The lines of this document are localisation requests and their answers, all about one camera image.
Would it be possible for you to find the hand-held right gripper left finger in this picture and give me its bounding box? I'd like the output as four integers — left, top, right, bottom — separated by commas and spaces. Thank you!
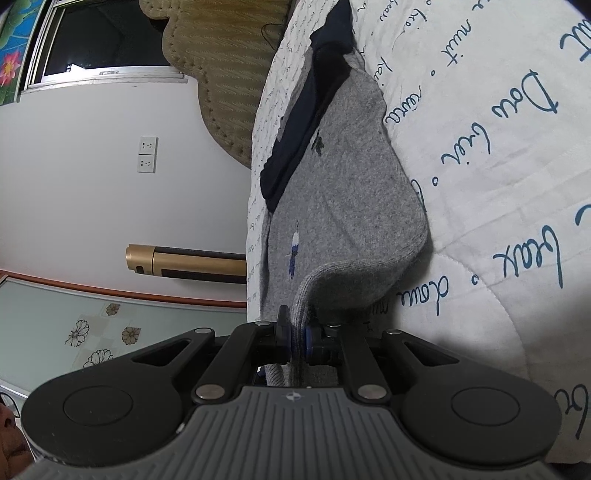
131, 306, 298, 404

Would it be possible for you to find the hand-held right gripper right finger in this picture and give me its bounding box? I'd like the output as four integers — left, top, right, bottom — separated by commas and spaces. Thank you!
302, 322, 462, 404

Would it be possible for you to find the grey sweater with navy sleeves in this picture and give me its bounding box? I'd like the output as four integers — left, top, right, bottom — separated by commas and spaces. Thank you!
256, 0, 435, 388

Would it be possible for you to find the gold and black cylinder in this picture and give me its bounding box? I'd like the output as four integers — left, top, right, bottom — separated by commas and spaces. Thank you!
126, 244, 247, 283

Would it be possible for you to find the white script-printed quilt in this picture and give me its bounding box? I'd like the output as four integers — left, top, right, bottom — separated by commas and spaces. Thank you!
245, 0, 591, 467

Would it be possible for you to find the frosted glass floral panel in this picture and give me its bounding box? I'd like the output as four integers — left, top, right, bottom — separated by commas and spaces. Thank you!
0, 270, 247, 402

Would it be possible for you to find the olive padded headboard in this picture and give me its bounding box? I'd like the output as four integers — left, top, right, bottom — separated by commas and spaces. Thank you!
139, 0, 296, 169

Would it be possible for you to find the person's face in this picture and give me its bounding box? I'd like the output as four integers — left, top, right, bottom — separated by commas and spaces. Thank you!
0, 392, 35, 480

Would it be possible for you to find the thin black charger cable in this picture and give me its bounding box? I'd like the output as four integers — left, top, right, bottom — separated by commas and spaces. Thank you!
261, 21, 283, 49

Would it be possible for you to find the aluminium frame window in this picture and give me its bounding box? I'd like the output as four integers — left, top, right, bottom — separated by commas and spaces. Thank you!
18, 0, 190, 93

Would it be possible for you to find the lotus flower wall picture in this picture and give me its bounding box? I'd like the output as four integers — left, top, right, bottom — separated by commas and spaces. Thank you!
0, 0, 51, 107

